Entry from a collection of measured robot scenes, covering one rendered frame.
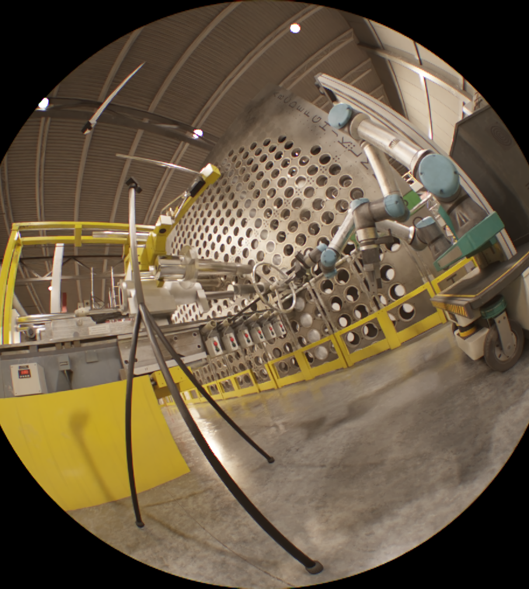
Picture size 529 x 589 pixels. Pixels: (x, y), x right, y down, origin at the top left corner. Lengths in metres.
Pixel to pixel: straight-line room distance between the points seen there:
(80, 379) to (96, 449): 0.57
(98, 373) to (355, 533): 1.54
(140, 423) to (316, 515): 0.89
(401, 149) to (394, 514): 0.93
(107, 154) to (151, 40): 4.92
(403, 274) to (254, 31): 9.17
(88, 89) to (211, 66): 4.43
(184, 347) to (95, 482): 1.20
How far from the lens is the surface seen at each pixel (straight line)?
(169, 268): 1.71
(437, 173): 0.65
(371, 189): 3.11
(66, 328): 1.76
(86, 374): 1.59
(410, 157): 0.71
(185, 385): 1.37
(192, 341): 1.74
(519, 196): 0.97
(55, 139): 10.18
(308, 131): 4.12
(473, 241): 0.72
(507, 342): 0.84
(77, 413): 1.18
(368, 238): 0.74
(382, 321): 2.02
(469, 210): 0.76
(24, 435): 1.28
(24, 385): 1.54
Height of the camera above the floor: 0.46
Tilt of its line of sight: 16 degrees up
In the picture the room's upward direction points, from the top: 24 degrees counter-clockwise
